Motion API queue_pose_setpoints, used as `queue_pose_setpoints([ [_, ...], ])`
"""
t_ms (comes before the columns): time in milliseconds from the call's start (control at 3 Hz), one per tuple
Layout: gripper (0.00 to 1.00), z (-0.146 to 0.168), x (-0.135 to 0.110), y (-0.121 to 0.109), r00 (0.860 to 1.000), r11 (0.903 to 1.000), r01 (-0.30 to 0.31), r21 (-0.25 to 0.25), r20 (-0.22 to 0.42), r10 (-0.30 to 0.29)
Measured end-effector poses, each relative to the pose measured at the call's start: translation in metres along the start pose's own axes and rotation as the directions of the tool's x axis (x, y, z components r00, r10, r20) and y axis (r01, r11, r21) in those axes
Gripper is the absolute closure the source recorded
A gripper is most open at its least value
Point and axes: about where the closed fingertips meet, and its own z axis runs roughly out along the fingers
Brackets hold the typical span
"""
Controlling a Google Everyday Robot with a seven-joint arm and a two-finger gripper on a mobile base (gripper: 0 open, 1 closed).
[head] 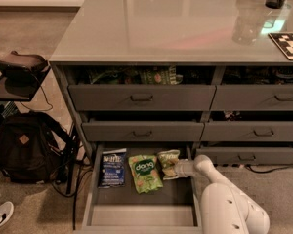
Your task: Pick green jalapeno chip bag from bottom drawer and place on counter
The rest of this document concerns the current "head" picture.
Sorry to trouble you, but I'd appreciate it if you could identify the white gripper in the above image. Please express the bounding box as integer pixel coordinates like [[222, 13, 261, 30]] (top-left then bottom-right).
[[174, 159, 196, 177]]

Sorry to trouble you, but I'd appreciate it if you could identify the green Kettle jalapeno chip bag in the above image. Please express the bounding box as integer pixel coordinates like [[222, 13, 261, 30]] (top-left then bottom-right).
[[157, 149, 180, 180]]

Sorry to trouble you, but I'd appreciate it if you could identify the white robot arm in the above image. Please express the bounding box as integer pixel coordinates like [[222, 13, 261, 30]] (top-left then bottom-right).
[[174, 155, 270, 234]]

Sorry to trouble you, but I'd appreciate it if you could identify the bottom right drawer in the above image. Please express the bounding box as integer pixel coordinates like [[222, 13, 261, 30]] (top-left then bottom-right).
[[196, 147, 293, 165]]

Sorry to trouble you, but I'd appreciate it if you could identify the green Dang chip bag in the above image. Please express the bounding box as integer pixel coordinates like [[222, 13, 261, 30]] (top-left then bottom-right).
[[128, 155, 163, 194]]

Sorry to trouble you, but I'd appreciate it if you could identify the middle right drawer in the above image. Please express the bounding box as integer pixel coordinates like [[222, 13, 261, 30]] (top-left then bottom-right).
[[201, 121, 293, 142]]

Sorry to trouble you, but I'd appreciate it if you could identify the open bottom left drawer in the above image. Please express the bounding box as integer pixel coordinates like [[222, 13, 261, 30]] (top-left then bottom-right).
[[73, 145, 201, 234]]

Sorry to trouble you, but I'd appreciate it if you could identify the blue Kettle chip bag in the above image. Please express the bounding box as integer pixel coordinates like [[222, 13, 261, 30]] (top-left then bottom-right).
[[99, 148, 127, 188]]

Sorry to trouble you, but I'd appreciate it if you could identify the top right drawer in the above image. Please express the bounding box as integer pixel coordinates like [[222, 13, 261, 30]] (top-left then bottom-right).
[[211, 85, 293, 111]]

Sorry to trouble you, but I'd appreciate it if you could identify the middle left drawer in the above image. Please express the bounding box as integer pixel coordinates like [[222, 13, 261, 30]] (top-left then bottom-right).
[[81, 121, 204, 142]]

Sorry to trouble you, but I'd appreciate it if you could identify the green chip bag in top drawer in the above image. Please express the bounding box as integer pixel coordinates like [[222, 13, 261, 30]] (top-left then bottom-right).
[[139, 66, 183, 85]]

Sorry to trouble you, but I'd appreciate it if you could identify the grey drawer cabinet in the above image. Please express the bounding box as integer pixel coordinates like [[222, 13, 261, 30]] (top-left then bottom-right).
[[51, 0, 293, 234]]

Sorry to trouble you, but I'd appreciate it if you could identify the top left drawer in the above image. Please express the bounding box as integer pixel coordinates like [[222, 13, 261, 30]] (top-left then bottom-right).
[[68, 84, 216, 111]]

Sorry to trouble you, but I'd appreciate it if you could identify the black backpack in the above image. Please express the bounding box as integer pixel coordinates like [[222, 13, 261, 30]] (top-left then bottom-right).
[[0, 111, 72, 183]]

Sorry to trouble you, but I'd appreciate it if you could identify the checkered marker board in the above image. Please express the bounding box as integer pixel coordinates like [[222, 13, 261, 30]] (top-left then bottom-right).
[[269, 32, 293, 60]]

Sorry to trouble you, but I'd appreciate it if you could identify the white sneaker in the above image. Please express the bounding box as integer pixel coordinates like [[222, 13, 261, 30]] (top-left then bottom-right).
[[0, 201, 14, 227]]

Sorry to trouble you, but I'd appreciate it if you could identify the black device on side table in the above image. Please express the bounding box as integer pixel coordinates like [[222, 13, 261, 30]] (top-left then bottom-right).
[[0, 51, 48, 81]]

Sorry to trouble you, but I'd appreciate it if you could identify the black cable under right drawer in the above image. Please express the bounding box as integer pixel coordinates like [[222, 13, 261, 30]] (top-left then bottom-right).
[[244, 164, 293, 175]]

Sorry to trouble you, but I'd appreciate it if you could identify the black cable on floor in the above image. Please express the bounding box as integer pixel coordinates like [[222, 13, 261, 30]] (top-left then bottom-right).
[[48, 153, 94, 231]]

